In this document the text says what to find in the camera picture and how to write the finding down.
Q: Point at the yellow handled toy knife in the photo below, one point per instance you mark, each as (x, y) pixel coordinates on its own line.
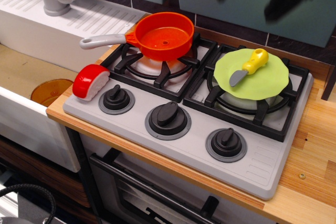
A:
(259, 57)

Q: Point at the red white toy sushi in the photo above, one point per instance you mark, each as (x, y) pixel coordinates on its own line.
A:
(89, 81)

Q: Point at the green toy plate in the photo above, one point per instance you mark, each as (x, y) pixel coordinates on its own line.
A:
(268, 81)

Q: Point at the orange toy saucepan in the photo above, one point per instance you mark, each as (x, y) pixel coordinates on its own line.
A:
(161, 36)

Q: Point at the left black burner grate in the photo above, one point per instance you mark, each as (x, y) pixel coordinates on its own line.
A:
(167, 79)

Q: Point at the black burner grate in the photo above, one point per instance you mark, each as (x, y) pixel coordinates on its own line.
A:
(167, 79)
(271, 118)

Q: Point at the right black burner grate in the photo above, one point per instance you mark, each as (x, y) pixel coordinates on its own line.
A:
(271, 118)

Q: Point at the middle black stove knob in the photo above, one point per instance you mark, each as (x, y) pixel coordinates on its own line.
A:
(168, 122)

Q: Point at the black stove knob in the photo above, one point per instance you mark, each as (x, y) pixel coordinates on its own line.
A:
(116, 101)
(226, 145)
(168, 122)

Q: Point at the right black stove knob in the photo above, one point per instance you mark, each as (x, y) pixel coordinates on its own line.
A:
(226, 145)

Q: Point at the grey toy stove top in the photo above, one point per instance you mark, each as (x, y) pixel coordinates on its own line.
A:
(257, 173)

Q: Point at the left black stove knob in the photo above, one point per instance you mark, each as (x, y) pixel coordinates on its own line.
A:
(116, 101)

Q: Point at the white toy sink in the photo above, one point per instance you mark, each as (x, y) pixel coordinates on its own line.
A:
(36, 48)

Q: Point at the amber plastic bowl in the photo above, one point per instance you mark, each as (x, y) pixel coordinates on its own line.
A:
(46, 93)

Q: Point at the toy oven door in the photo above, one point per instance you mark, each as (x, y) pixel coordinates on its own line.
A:
(124, 191)

